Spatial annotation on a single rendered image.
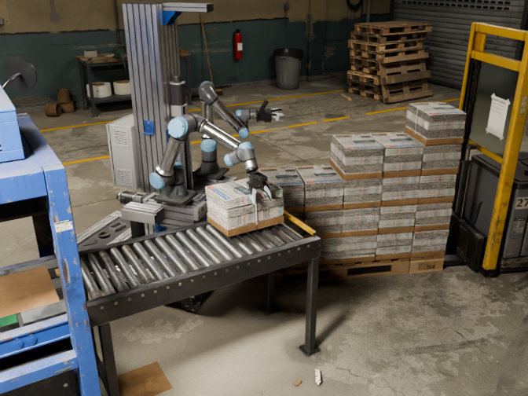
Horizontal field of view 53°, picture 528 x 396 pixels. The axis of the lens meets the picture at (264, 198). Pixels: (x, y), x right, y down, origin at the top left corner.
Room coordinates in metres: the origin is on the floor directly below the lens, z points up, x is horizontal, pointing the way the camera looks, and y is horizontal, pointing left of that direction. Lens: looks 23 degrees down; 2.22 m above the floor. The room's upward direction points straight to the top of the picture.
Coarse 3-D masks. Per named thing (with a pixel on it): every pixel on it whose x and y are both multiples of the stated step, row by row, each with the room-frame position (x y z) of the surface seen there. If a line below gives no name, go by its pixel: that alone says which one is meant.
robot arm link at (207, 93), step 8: (200, 88) 3.77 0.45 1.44; (208, 88) 3.75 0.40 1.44; (200, 96) 3.76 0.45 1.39; (208, 96) 3.72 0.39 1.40; (216, 96) 3.74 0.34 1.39; (208, 104) 3.73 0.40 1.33; (216, 104) 3.72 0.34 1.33; (224, 104) 3.76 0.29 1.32; (224, 112) 3.73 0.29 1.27; (232, 112) 3.77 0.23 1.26; (232, 120) 3.73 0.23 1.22; (240, 128) 3.74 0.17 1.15; (240, 136) 3.72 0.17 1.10
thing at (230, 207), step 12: (216, 192) 2.80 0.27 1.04; (228, 192) 2.79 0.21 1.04; (240, 192) 2.79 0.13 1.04; (216, 204) 2.79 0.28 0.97; (228, 204) 2.67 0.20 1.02; (240, 204) 2.71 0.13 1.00; (216, 216) 2.80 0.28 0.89; (228, 216) 2.67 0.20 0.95; (240, 216) 2.71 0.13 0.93; (228, 228) 2.67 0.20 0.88
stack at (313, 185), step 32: (288, 192) 3.44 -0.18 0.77; (320, 192) 3.49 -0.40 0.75; (352, 192) 3.53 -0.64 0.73; (384, 192) 3.56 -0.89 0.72; (416, 192) 3.60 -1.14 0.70; (288, 224) 3.44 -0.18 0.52; (320, 224) 3.48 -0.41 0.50; (352, 224) 3.52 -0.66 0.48; (384, 224) 3.56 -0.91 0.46; (320, 256) 3.48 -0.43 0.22; (352, 256) 3.53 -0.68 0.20
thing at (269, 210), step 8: (272, 184) 2.92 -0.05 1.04; (272, 192) 2.82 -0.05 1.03; (280, 192) 2.85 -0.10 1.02; (264, 200) 2.79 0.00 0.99; (272, 200) 2.82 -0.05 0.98; (280, 200) 2.85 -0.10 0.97; (264, 208) 2.79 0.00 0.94; (272, 208) 2.82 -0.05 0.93; (280, 208) 2.85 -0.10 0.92; (264, 216) 2.79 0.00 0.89; (272, 216) 2.81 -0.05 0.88
